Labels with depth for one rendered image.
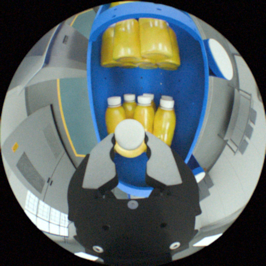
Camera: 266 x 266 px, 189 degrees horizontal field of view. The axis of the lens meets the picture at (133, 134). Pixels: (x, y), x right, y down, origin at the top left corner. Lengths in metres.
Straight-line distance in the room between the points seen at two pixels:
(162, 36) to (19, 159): 1.58
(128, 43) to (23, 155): 1.54
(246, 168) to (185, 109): 3.37
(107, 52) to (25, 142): 1.46
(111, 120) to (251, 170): 3.59
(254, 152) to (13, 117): 6.14
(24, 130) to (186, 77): 1.65
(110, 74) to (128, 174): 0.34
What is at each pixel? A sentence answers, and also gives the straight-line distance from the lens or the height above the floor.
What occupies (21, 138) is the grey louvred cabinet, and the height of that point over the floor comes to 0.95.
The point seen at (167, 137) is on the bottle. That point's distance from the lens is 0.27.
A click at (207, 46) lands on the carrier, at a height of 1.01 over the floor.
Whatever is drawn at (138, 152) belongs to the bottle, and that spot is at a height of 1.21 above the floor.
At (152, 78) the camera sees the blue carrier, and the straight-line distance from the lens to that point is 0.37.
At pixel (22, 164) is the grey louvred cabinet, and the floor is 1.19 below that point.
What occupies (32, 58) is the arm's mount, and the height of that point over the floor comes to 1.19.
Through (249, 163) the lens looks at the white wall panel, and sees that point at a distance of 3.48.
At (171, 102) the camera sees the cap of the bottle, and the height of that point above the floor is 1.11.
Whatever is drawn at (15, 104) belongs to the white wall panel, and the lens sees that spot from 2.84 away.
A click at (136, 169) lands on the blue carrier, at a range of 0.34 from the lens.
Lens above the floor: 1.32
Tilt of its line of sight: 58 degrees down
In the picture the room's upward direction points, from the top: 174 degrees clockwise
